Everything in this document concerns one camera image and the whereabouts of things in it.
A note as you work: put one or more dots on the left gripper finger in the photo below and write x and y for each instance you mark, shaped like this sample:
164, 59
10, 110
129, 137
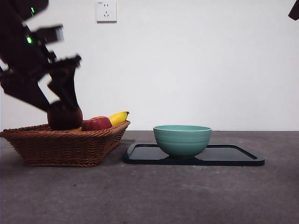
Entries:
23, 91
66, 88

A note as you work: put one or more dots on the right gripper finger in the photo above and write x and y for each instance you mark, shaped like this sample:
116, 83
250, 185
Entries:
294, 10

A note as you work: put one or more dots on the dark purple plum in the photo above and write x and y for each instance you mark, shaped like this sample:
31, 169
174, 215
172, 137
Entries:
65, 119

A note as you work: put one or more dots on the teal ribbed bowl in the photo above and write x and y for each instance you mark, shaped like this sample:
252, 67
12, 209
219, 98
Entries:
183, 144

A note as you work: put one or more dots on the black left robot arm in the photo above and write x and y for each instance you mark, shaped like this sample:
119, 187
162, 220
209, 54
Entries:
14, 35

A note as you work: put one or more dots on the red apple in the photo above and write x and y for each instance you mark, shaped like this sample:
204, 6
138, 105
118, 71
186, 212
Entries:
97, 123

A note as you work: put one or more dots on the brown wicker basket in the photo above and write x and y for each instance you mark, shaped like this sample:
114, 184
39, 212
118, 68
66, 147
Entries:
58, 147

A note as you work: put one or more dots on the yellow banana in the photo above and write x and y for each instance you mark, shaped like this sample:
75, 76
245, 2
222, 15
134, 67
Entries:
118, 117

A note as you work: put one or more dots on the black rectangular tray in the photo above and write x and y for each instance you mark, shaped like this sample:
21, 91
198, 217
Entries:
222, 156

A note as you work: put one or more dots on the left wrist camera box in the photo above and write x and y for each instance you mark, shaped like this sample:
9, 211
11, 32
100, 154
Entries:
50, 35

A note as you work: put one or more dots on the white wall socket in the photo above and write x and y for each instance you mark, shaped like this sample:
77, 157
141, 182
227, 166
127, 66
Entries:
106, 11

